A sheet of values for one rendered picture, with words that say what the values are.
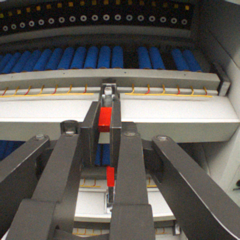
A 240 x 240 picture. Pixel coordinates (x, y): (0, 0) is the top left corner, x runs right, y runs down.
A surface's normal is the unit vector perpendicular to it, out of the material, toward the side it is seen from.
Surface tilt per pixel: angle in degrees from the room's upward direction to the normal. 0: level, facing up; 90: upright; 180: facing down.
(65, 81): 111
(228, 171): 90
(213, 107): 21
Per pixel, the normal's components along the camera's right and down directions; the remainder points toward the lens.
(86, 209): 0.02, -0.66
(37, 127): 0.01, 0.75
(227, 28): -1.00, 0.00
